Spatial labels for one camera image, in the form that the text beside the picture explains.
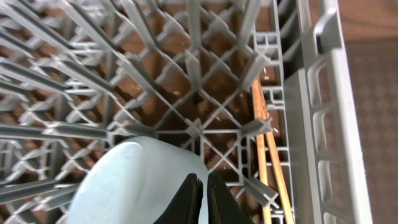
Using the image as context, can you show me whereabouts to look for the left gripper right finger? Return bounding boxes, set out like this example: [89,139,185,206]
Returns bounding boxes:
[207,173,253,224]

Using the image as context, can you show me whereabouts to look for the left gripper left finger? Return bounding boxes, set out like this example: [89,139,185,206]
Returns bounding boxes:
[154,173,203,224]

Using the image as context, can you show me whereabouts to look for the light blue bowl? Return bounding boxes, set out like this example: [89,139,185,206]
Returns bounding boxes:
[65,136,208,223]

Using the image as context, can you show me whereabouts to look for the grey dishwasher rack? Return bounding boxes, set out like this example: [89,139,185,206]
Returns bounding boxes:
[1,0,373,223]

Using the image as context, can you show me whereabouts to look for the dark brown serving tray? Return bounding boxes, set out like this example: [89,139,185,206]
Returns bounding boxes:
[346,39,397,224]

